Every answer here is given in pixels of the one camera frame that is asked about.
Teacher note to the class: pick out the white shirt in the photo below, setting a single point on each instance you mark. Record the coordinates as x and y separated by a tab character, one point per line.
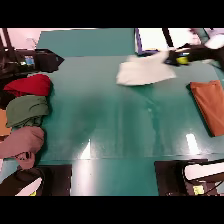
143	71

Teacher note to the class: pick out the red garment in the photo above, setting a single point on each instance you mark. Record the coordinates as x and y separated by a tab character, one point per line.
31	85

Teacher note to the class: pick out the orange folded garment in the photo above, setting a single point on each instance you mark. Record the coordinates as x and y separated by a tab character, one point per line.
211	103

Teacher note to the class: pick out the tan garment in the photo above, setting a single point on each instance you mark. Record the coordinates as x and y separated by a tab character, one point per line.
3	125

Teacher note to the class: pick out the pink garment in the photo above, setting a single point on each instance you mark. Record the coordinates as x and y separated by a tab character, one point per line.
21	141

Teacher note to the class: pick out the green garment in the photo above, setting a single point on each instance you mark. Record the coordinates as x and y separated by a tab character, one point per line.
26	110

